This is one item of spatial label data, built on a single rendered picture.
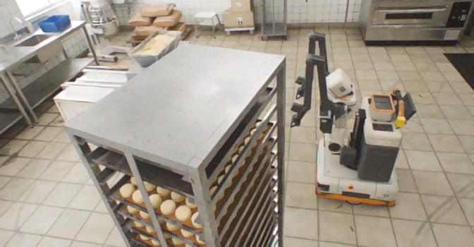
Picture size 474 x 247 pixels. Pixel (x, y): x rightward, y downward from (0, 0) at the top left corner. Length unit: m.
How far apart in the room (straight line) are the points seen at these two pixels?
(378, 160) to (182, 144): 2.07
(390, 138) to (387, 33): 3.59
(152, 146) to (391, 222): 2.47
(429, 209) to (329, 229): 0.91
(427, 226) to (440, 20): 3.79
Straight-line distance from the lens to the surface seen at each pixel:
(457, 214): 3.27
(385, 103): 2.68
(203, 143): 0.79
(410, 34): 6.02
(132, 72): 2.79
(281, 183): 1.60
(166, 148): 0.80
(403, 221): 3.05
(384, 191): 2.87
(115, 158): 1.07
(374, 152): 2.61
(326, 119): 2.56
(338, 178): 2.83
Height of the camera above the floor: 2.33
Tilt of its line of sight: 35 degrees down
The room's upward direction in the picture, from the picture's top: 6 degrees counter-clockwise
